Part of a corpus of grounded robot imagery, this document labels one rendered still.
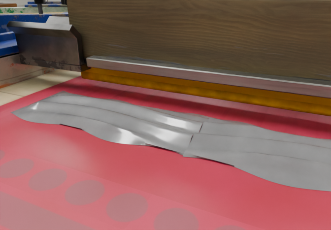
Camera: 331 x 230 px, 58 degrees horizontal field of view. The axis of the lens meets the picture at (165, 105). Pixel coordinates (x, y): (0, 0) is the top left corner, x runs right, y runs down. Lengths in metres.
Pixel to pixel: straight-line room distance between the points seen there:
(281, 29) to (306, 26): 0.02
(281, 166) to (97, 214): 0.12
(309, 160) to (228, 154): 0.05
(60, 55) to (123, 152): 0.18
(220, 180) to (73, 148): 0.11
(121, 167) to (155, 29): 0.15
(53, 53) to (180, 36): 0.16
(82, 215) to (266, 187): 0.11
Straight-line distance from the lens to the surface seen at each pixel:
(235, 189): 0.19
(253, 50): 0.27
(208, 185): 0.19
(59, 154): 0.23
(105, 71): 0.35
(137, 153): 0.22
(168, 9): 0.29
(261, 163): 0.21
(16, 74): 0.41
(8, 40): 0.45
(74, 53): 0.35
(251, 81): 0.26
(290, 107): 0.29
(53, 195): 0.19
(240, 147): 0.22
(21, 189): 0.20
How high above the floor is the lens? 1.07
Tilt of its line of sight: 22 degrees down
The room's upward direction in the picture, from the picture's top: 1 degrees counter-clockwise
